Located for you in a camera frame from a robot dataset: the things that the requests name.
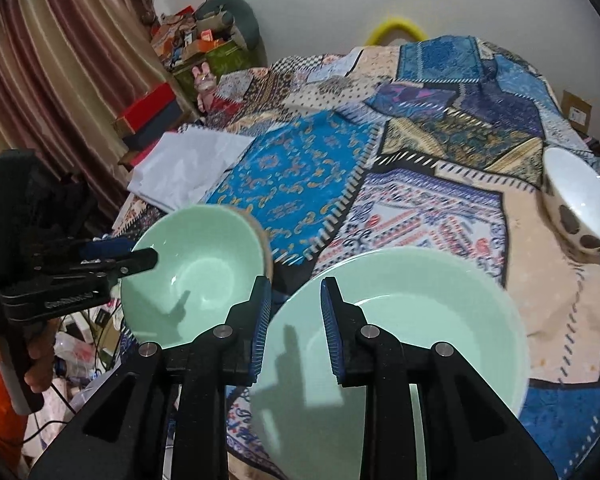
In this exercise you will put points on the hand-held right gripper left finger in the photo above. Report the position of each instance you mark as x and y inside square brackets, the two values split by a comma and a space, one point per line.
[262, 320]

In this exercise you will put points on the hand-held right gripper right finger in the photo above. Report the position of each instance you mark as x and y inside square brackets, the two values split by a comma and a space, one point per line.
[330, 330]

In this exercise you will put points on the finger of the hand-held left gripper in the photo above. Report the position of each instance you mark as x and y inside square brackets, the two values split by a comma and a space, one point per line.
[130, 262]
[110, 249]

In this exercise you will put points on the green bowl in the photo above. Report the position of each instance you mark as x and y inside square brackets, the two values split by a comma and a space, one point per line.
[200, 260]

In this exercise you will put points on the green plate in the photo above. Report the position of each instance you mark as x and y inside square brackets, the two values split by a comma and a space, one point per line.
[430, 340]

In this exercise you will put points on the person's left hand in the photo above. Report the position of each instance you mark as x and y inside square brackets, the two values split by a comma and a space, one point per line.
[42, 360]

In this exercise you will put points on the black fabric bag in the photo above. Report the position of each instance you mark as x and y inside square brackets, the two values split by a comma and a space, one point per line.
[75, 205]

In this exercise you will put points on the white cloth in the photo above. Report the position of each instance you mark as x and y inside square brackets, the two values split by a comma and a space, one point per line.
[190, 165]

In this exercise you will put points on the red box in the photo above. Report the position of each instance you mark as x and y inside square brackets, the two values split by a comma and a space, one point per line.
[147, 105]

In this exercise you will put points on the striped curtain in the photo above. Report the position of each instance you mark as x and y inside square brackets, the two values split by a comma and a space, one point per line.
[55, 60]

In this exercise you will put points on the patchwork printed blanket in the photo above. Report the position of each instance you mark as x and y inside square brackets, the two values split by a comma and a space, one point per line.
[430, 200]

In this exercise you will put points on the pink bunny toy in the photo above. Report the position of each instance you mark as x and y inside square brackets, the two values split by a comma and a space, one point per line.
[205, 85]

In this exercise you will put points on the green box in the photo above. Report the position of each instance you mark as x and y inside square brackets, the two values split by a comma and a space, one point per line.
[215, 60]

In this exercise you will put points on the pile of small boxes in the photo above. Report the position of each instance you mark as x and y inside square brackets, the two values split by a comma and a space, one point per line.
[180, 35]

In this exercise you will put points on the grey plush cushion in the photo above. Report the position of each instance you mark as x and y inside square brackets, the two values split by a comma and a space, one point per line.
[235, 20]

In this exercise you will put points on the white bowl with dark spots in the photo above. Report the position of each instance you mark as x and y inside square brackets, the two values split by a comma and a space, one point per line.
[580, 200]

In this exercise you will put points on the cardboard box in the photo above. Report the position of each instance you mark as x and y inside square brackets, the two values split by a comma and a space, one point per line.
[576, 109]

